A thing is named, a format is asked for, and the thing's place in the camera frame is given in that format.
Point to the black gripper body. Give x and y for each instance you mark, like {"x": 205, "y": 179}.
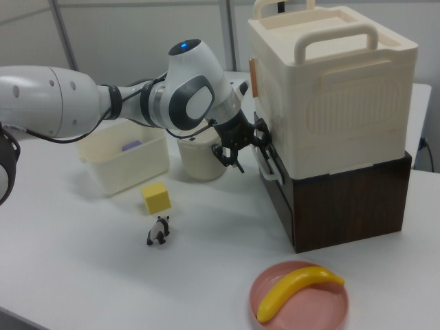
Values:
{"x": 235, "y": 132}

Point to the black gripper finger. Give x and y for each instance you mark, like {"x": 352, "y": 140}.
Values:
{"x": 264, "y": 135}
{"x": 228, "y": 158}

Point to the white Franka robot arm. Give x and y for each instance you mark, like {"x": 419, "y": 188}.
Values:
{"x": 51, "y": 99}

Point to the cream mini trash can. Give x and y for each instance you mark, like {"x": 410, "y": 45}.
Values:
{"x": 199, "y": 161}

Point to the yellow cube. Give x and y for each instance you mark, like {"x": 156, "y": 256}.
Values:
{"x": 156, "y": 199}

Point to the purple block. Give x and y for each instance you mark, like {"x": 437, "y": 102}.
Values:
{"x": 132, "y": 145}

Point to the white plastic bin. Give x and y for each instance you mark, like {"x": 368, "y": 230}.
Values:
{"x": 130, "y": 168}

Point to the panda figurine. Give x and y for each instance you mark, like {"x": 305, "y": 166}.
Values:
{"x": 158, "y": 232}

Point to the dark wooden cabinet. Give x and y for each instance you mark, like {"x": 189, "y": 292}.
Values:
{"x": 343, "y": 206}

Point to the black pole behind box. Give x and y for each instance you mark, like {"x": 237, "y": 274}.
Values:
{"x": 282, "y": 5}

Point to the yellow banana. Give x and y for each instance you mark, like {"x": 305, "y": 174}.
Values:
{"x": 285, "y": 288}

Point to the pink plate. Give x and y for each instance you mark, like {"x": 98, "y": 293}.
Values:
{"x": 309, "y": 309}

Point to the grey partition post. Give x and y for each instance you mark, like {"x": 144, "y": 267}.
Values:
{"x": 229, "y": 34}

